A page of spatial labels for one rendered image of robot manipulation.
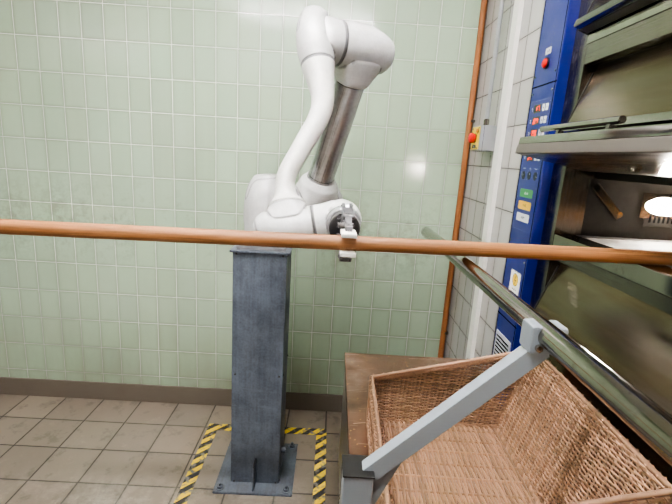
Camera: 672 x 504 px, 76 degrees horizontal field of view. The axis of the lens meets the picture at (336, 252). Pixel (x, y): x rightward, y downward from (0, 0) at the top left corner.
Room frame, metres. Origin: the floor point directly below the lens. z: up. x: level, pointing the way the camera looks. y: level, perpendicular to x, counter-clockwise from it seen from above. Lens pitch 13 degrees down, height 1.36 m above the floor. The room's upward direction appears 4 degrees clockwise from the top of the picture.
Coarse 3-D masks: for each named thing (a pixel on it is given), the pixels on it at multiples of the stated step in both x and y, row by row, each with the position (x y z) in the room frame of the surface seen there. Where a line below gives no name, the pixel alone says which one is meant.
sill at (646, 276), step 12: (564, 240) 1.16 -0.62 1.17; (576, 240) 1.12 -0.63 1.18; (588, 240) 1.13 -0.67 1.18; (600, 264) 0.99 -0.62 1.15; (612, 264) 0.95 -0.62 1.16; (624, 264) 0.91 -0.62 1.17; (636, 264) 0.87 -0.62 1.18; (624, 276) 0.90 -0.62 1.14; (636, 276) 0.87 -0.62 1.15; (648, 276) 0.83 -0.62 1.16; (660, 276) 0.81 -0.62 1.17; (660, 288) 0.80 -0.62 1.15
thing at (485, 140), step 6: (474, 126) 1.86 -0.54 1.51; (480, 126) 1.77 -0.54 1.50; (486, 126) 1.77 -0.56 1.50; (492, 126) 1.77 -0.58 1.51; (474, 132) 1.83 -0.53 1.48; (480, 132) 1.77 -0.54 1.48; (486, 132) 1.77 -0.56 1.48; (492, 132) 1.77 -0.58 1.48; (480, 138) 1.77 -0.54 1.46; (486, 138) 1.77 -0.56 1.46; (492, 138) 1.77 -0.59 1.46; (474, 144) 1.81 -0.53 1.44; (480, 144) 1.77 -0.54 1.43; (486, 144) 1.77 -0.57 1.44; (492, 144) 1.77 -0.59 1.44; (474, 150) 1.82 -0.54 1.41; (480, 150) 1.77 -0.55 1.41; (486, 150) 1.77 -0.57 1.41; (492, 150) 1.77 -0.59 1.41
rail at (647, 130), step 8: (616, 128) 0.80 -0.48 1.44; (624, 128) 0.78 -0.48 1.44; (632, 128) 0.76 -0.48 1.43; (640, 128) 0.74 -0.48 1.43; (648, 128) 0.72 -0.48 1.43; (656, 128) 0.70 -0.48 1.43; (664, 128) 0.68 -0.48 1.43; (528, 136) 1.16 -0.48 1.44; (536, 136) 1.11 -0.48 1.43; (544, 136) 1.07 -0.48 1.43; (552, 136) 1.03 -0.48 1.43; (560, 136) 0.99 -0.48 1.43; (568, 136) 0.96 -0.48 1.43; (576, 136) 0.92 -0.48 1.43; (584, 136) 0.89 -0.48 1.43; (592, 136) 0.87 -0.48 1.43; (600, 136) 0.84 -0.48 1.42; (608, 136) 0.82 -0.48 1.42; (616, 136) 0.79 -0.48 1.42; (624, 136) 0.77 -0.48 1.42; (632, 136) 0.75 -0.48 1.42; (640, 136) 0.73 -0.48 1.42; (648, 136) 0.71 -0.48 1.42; (656, 136) 0.70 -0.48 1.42
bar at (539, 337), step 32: (448, 256) 0.92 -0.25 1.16; (480, 288) 0.71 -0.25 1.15; (544, 320) 0.51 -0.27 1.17; (512, 352) 0.52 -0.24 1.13; (544, 352) 0.50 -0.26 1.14; (576, 352) 0.43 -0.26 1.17; (480, 384) 0.50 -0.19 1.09; (608, 384) 0.37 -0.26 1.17; (448, 416) 0.50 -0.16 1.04; (640, 416) 0.32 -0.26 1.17; (384, 448) 0.51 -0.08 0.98; (416, 448) 0.50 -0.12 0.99; (352, 480) 0.49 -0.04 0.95; (384, 480) 0.51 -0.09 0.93
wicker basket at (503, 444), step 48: (384, 384) 1.16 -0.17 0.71; (432, 384) 1.16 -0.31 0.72; (528, 384) 1.11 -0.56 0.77; (384, 432) 1.11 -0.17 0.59; (480, 432) 1.13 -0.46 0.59; (528, 432) 1.02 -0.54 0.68; (576, 432) 0.87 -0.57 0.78; (432, 480) 0.93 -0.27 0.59; (480, 480) 0.93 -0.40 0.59; (528, 480) 0.94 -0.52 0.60; (576, 480) 0.80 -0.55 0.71; (624, 480) 0.71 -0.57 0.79
